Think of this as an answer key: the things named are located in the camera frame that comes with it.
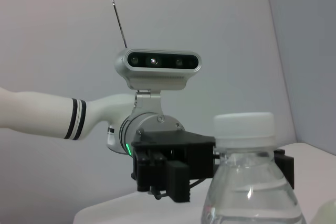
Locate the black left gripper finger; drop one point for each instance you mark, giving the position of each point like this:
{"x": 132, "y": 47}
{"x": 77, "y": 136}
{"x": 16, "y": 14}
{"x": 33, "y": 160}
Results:
{"x": 287, "y": 166}

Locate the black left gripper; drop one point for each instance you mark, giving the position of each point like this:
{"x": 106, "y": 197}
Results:
{"x": 183, "y": 148}

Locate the clear green-labelled water bottle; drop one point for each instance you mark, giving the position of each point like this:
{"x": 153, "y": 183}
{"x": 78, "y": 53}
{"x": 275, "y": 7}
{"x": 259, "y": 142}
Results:
{"x": 244, "y": 129}

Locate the white and silver left arm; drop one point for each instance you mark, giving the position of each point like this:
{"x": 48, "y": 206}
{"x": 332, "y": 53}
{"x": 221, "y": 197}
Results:
{"x": 39, "y": 113}

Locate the pale green glass fruit plate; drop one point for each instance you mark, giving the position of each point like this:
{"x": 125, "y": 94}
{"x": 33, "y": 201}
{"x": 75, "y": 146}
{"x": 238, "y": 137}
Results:
{"x": 326, "y": 213}

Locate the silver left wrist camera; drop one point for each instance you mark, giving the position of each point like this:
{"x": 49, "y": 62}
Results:
{"x": 157, "y": 77}

